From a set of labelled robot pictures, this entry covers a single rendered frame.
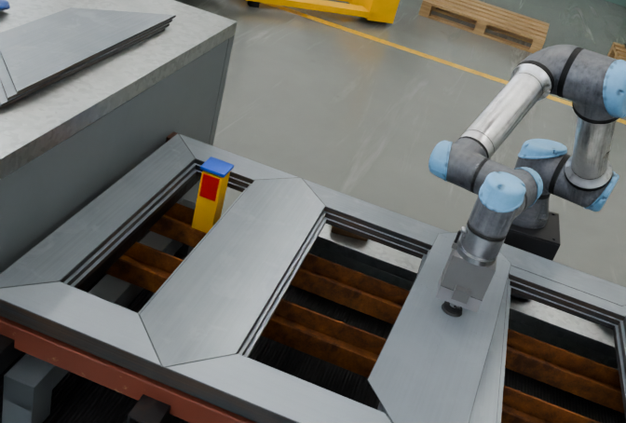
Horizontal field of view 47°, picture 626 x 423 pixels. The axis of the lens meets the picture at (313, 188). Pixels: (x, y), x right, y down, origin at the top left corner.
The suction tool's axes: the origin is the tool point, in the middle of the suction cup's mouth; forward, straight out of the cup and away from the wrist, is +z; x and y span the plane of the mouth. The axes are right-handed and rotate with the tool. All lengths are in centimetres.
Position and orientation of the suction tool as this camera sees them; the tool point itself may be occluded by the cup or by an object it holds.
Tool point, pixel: (449, 314)
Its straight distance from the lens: 149.5
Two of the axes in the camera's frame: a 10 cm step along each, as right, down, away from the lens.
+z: -2.4, 8.4, 4.8
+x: 2.7, -4.2, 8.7
